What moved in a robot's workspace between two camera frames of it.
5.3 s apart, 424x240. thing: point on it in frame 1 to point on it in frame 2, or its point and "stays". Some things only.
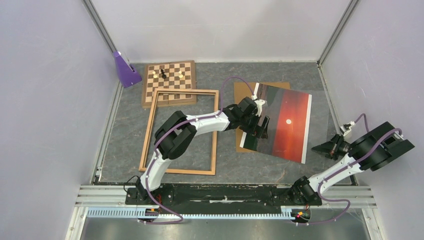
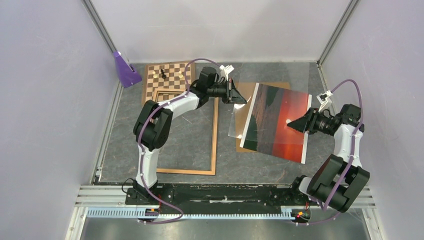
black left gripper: [255, 132] to [232, 95]
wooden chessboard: [169, 75] stays
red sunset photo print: [289, 112] stays
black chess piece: [163, 76] stays
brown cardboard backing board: [243, 90] stays
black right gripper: [331, 149] to [307, 121]
